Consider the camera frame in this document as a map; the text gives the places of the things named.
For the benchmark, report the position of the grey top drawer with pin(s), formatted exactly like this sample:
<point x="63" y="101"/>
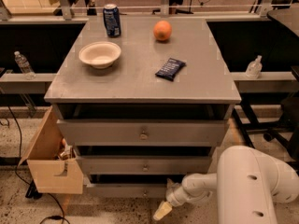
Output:
<point x="96" y="132"/>

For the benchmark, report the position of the black office chair base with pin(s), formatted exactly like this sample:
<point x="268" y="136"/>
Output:
<point x="285" y="130"/>

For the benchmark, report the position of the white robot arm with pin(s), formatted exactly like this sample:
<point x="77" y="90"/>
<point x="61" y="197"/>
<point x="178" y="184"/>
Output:
<point x="247" y="183"/>

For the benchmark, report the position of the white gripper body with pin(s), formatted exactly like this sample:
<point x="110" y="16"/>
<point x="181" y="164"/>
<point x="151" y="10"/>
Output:
<point x="173" y="196"/>

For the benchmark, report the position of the grey bottom drawer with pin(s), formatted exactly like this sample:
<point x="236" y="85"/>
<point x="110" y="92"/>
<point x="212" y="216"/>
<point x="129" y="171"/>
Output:
<point x="154" y="191"/>

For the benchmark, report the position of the grey middle drawer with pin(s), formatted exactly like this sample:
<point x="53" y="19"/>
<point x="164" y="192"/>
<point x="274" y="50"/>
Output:
<point x="143" y="165"/>

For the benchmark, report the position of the orange fruit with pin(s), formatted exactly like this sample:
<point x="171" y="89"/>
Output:
<point x="162" y="30"/>

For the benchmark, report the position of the white paper bowl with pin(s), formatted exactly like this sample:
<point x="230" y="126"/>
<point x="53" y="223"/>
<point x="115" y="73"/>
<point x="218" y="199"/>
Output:
<point x="100" y="55"/>

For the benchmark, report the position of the grey drawer cabinet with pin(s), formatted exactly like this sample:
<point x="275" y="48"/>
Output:
<point x="129" y="90"/>

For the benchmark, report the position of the items inside cardboard box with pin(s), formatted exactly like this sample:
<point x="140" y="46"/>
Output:
<point x="65" y="151"/>

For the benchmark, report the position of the blue soda can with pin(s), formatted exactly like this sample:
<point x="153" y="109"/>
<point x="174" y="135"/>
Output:
<point x="112" y="22"/>

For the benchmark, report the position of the dark blue snack bag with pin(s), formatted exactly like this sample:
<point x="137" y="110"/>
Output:
<point x="169" y="70"/>

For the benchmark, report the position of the clear sanitizer pump bottle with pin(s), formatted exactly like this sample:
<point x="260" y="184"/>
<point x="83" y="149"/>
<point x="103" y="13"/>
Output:
<point x="254" y="68"/>

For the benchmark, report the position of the grey drawer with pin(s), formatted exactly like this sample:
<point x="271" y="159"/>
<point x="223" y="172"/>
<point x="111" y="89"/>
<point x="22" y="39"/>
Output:
<point x="96" y="132"/>
<point x="143" y="165"/>
<point x="154" y="191"/>

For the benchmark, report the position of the clear water bottle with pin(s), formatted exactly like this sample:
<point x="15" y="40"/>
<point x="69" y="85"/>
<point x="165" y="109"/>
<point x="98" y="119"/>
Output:
<point x="24" y="65"/>

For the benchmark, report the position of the cardboard box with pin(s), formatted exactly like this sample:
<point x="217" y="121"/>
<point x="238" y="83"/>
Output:
<point x="50" y="174"/>

